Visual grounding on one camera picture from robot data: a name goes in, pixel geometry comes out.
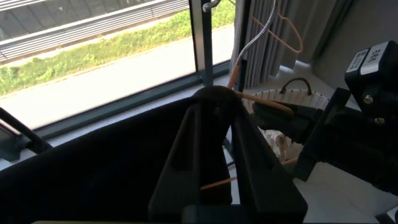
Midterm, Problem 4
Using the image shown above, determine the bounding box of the window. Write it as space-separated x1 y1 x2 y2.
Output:
0 0 237 162

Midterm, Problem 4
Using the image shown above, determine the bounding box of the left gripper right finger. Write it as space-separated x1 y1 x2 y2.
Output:
231 106 308 222

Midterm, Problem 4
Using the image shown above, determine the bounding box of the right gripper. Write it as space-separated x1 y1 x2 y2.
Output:
251 86 398 194

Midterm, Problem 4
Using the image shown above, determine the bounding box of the grey curtain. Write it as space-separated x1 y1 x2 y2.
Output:
231 0 354 90

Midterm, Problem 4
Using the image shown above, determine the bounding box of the pink clothes hanger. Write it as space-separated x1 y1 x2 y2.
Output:
200 0 299 192
251 12 304 54

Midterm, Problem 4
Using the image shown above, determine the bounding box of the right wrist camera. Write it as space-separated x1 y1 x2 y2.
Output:
344 40 398 125

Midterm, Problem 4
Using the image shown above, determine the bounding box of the white laundry basket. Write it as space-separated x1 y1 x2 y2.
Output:
242 77 330 164

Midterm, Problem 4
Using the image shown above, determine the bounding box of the black garment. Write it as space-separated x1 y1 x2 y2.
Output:
0 85 246 222

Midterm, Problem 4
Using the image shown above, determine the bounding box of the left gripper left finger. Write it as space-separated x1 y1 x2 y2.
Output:
147 103 202 222

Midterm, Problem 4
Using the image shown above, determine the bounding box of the cream printed garment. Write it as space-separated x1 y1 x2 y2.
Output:
259 127 304 164

